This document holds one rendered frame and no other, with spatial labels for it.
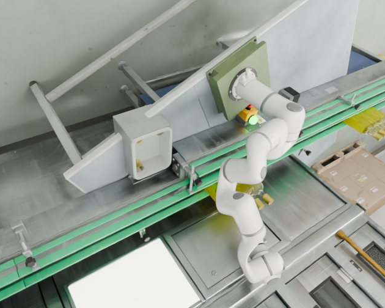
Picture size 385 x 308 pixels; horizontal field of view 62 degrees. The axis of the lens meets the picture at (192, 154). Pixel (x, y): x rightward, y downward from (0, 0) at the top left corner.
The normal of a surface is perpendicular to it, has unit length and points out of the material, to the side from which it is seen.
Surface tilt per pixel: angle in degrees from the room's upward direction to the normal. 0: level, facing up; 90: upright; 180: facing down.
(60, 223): 90
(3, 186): 90
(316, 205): 90
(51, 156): 90
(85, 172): 0
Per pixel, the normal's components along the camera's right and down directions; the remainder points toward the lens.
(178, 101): 0.56, 0.61
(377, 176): 0.16, -0.60
